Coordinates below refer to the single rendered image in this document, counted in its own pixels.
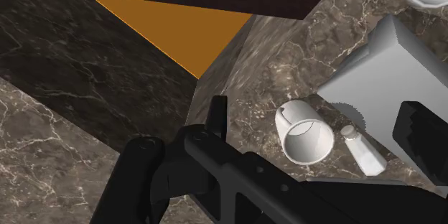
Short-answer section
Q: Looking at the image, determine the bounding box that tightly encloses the small white tube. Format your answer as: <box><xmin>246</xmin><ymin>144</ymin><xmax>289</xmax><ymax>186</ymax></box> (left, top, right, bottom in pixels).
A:
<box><xmin>340</xmin><ymin>124</ymin><xmax>388</xmax><ymax>177</ymax></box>

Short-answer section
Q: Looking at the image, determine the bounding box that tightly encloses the large grey box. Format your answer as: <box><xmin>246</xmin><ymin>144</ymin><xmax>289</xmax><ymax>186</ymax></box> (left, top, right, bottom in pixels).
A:
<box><xmin>316</xmin><ymin>14</ymin><xmax>448</xmax><ymax>198</ymax></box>

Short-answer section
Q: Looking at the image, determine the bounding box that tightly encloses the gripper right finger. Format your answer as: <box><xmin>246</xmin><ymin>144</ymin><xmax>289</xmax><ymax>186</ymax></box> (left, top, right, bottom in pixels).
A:
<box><xmin>392</xmin><ymin>101</ymin><xmax>448</xmax><ymax>196</ymax></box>

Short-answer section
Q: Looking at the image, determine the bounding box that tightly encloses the white cup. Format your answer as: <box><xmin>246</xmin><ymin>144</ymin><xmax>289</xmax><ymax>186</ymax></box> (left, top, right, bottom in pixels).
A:
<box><xmin>274</xmin><ymin>99</ymin><xmax>335</xmax><ymax>166</ymax></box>

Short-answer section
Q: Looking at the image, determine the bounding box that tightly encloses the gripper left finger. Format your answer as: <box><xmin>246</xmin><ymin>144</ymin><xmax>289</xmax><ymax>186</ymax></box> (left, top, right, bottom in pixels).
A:
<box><xmin>89</xmin><ymin>95</ymin><xmax>267</xmax><ymax>224</ymax></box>

